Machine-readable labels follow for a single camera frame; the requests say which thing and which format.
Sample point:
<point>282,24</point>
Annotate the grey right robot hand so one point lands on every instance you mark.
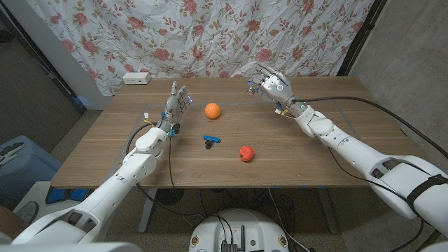
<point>278,87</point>

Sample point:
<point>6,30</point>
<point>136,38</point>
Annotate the white mat with blue shapes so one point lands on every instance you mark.
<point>33,190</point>

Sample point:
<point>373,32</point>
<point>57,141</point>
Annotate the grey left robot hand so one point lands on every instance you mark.
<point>173,108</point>

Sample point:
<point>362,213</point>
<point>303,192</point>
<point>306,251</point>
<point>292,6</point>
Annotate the white power strip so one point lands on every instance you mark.
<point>136,78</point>

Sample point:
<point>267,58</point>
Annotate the orange fruit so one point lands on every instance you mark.
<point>213,111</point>

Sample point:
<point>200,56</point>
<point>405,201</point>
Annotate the white robot torso base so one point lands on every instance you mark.
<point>238,227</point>

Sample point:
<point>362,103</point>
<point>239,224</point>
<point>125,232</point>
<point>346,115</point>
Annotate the black backdrop stand pole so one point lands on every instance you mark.
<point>362,35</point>

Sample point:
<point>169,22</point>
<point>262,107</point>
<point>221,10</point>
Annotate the red apple-shaped object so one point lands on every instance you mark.
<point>246,153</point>

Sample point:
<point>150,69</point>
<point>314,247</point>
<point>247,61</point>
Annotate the grey table leg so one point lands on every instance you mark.
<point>147,210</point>
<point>328,210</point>

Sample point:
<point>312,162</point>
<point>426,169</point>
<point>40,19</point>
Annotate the floral backdrop cloth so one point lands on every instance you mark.
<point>210,35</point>

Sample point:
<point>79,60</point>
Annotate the blue storage bin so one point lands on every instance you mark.
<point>28,171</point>

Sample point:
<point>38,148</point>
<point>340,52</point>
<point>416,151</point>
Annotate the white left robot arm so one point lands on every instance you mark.
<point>133,169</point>

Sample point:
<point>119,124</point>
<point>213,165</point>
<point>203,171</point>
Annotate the clear glass salt shaker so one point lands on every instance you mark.
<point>251,91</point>

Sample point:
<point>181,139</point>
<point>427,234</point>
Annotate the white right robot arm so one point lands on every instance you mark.
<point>353,150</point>

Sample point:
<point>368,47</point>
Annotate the blue black screwdriver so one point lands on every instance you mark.
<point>211,139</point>

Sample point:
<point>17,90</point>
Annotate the black round floor base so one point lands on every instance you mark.
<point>170,196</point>

